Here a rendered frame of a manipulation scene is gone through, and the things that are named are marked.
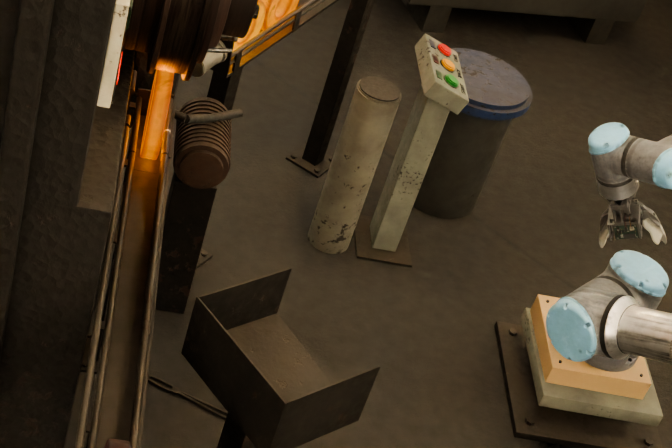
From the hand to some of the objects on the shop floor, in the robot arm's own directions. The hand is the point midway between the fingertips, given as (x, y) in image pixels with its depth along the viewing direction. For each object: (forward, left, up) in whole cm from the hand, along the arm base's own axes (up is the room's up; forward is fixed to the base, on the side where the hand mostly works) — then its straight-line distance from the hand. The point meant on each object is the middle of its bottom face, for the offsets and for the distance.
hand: (633, 243), depth 298 cm
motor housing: (+105, +4, -49) cm, 116 cm away
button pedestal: (+52, -40, -52) cm, 83 cm away
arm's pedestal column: (-4, 0, -51) cm, 51 cm away
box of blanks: (+26, -223, -58) cm, 232 cm away
